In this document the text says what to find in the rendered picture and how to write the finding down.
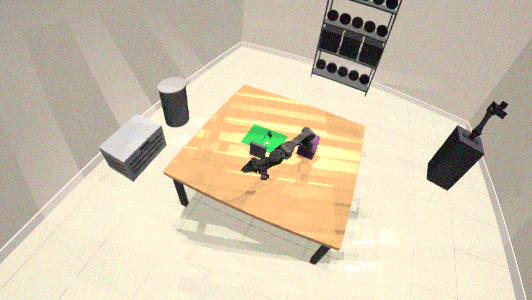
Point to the green circuit board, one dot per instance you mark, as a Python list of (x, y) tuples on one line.
[(257, 133)]

